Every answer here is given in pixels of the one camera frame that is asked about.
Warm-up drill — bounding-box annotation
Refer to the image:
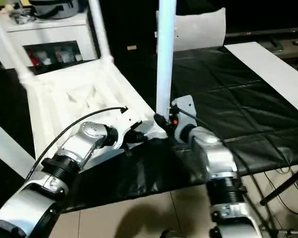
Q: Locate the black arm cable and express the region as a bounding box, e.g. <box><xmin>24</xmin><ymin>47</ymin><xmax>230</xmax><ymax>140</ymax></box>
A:
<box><xmin>176</xmin><ymin>106</ymin><xmax>279</xmax><ymax>238</ymax></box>
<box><xmin>24</xmin><ymin>106</ymin><xmax>129</xmax><ymax>180</ymax></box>

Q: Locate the white flat board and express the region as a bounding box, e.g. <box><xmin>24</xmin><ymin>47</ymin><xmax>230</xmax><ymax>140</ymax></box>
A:
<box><xmin>224</xmin><ymin>41</ymin><xmax>298</xmax><ymax>117</ymax></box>

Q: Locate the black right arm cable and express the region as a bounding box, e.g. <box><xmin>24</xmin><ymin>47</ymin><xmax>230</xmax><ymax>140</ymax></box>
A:
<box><xmin>176</xmin><ymin>106</ymin><xmax>279</xmax><ymax>238</ymax></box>

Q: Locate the grey floor cable bundle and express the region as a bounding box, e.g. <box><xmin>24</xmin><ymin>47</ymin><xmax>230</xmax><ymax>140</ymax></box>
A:
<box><xmin>263</xmin><ymin>165</ymin><xmax>298</xmax><ymax>214</ymax></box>

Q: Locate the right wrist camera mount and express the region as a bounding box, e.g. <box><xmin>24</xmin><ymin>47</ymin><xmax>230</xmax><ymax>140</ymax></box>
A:
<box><xmin>171</xmin><ymin>95</ymin><xmax>198</xmax><ymax>144</ymax></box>

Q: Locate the white plastic table leg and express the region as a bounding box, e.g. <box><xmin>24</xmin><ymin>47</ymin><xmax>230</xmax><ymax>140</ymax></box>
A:
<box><xmin>155</xmin><ymin>0</ymin><xmax>177</xmax><ymax>120</ymax></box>
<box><xmin>88</xmin><ymin>0</ymin><xmax>114</xmax><ymax>65</ymax></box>
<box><xmin>0</xmin><ymin>116</ymin><xmax>37</xmax><ymax>179</ymax></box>
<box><xmin>0</xmin><ymin>4</ymin><xmax>35</xmax><ymax>82</ymax></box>

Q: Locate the dark clutter pile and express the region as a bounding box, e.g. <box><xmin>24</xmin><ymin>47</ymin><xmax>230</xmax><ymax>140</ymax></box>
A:
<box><xmin>11</xmin><ymin>11</ymin><xmax>38</xmax><ymax>25</ymax></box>

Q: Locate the black mat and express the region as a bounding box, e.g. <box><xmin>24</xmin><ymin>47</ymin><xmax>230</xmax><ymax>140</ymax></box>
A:
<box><xmin>0</xmin><ymin>46</ymin><xmax>298</xmax><ymax>211</ymax></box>

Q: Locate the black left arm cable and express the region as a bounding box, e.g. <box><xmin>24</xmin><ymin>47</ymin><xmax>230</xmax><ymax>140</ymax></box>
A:
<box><xmin>24</xmin><ymin>106</ymin><xmax>129</xmax><ymax>180</ymax></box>

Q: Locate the black pole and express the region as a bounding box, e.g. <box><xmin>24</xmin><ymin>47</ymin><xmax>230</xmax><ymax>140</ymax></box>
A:
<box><xmin>260</xmin><ymin>165</ymin><xmax>298</xmax><ymax>205</ymax></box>

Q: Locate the metal stand base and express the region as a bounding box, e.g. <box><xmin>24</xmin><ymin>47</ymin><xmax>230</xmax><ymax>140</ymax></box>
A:
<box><xmin>263</xmin><ymin>228</ymin><xmax>298</xmax><ymax>238</ymax></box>

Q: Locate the grey cushion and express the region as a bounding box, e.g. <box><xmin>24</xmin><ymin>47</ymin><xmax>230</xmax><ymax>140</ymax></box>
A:
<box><xmin>155</xmin><ymin>7</ymin><xmax>226</xmax><ymax>53</ymax></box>

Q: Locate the white cabinet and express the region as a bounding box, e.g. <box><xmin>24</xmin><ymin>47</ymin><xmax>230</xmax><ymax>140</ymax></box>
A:
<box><xmin>0</xmin><ymin>9</ymin><xmax>101</xmax><ymax>69</ymax></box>

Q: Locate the black cabinet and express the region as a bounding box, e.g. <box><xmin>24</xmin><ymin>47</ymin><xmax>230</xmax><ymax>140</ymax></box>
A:
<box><xmin>85</xmin><ymin>0</ymin><xmax>161</xmax><ymax>65</ymax></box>

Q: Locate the dark bag on cabinet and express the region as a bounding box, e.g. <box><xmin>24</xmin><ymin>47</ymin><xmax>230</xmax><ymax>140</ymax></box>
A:
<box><xmin>28</xmin><ymin>0</ymin><xmax>79</xmax><ymax>20</ymax></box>

